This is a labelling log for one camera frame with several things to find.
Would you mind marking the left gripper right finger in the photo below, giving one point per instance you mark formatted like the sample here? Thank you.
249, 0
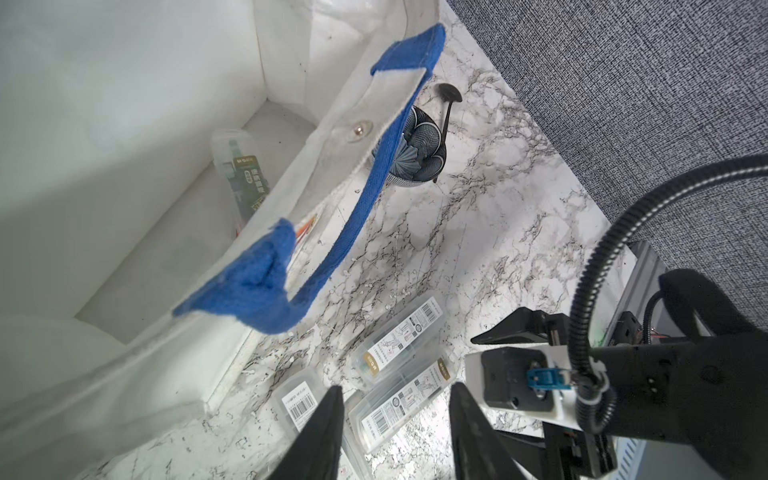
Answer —
477, 450

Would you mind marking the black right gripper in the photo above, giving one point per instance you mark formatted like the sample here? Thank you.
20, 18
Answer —
561, 453

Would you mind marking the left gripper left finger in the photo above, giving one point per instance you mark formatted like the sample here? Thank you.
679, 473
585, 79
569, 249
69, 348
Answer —
316, 451

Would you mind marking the compass case white label top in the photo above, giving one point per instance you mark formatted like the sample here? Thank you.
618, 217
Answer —
398, 340

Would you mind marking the green label compass case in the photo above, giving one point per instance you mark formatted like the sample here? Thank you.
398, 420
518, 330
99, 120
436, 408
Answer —
236, 159

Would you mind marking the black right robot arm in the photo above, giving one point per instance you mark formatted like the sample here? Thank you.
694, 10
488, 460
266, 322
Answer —
706, 389

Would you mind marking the white Doraemon canvas bag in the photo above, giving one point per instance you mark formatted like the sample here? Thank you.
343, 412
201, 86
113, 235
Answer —
112, 211

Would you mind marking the blue patterned ceramic bowl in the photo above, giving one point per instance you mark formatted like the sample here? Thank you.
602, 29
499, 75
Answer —
421, 153

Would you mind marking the black spoon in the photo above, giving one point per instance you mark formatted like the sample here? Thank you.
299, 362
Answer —
449, 94

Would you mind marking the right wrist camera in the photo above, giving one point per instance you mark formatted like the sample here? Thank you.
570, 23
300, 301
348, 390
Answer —
498, 379

